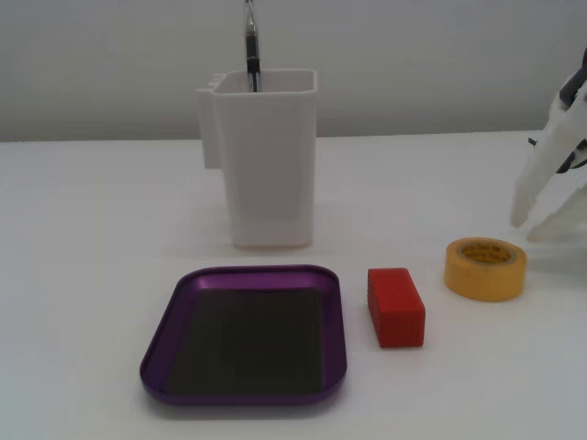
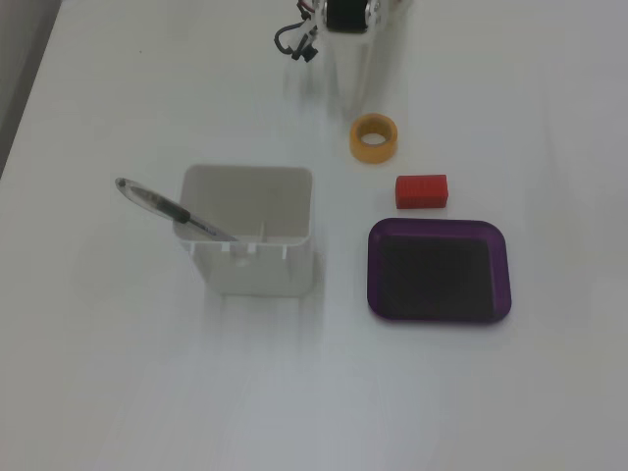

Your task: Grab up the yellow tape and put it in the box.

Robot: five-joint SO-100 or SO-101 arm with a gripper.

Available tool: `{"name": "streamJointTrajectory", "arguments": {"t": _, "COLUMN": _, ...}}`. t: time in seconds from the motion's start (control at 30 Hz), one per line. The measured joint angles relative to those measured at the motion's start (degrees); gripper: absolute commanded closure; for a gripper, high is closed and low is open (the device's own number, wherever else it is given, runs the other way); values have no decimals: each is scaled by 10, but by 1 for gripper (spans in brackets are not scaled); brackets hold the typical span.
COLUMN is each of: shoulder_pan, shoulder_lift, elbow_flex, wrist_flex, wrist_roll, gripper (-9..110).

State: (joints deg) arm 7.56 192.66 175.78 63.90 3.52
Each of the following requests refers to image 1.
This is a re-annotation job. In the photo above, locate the yellow tape roll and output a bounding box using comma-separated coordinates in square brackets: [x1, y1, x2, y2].
[443, 236, 527, 303]

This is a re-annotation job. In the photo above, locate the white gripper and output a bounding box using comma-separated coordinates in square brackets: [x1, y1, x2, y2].
[511, 45, 587, 243]

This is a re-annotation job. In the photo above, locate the white plastic pen holder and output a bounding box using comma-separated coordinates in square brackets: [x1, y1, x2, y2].
[195, 68, 319, 250]

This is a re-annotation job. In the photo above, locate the black and silver pen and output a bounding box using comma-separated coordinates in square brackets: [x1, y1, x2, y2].
[241, 0, 263, 94]

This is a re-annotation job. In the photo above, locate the purple metal tray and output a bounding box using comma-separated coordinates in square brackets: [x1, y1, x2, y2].
[139, 264, 349, 407]

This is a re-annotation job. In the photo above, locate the red rectangular block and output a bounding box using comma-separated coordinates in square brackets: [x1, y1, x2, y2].
[367, 267, 427, 349]

